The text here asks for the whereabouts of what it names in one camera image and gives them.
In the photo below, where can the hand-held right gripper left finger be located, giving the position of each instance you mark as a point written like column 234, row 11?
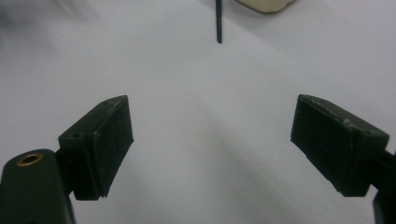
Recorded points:
column 96, row 149

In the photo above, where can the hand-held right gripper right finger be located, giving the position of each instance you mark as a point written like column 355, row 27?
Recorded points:
column 336, row 143

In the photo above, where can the black chopstick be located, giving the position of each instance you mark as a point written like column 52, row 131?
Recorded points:
column 219, row 21

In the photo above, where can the cream rounded object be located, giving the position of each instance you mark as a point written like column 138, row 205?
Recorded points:
column 266, row 4

